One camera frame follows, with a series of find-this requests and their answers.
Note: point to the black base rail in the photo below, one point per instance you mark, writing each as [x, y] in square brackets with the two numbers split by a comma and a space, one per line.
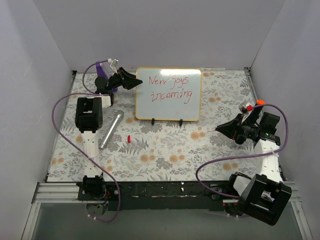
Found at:
[156, 195]

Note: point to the purple wedge stand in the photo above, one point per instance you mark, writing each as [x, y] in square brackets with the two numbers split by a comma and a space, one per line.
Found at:
[102, 80]

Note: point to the floral table mat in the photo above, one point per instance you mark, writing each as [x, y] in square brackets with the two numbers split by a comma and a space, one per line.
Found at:
[163, 153]

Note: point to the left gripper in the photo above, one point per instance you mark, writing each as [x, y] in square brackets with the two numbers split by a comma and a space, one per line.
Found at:
[121, 77]

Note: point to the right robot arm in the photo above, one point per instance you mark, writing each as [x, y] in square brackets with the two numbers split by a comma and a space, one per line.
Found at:
[263, 196]

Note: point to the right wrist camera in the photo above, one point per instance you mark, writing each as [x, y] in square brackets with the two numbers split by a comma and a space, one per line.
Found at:
[245, 109]

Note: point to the silver microphone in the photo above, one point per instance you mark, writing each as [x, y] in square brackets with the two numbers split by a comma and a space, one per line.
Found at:
[119, 115]

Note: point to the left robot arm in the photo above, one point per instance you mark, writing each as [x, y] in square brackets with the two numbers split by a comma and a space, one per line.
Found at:
[89, 120]

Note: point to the yellow framed whiteboard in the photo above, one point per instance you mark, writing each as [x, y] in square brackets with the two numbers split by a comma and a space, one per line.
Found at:
[168, 94]

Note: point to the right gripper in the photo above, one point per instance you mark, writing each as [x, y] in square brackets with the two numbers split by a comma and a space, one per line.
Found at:
[238, 127]

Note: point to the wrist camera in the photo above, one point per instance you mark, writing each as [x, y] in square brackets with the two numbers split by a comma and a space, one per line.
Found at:
[245, 109]
[113, 63]

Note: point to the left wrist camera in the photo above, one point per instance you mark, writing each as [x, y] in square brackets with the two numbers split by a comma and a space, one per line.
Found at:
[113, 63]

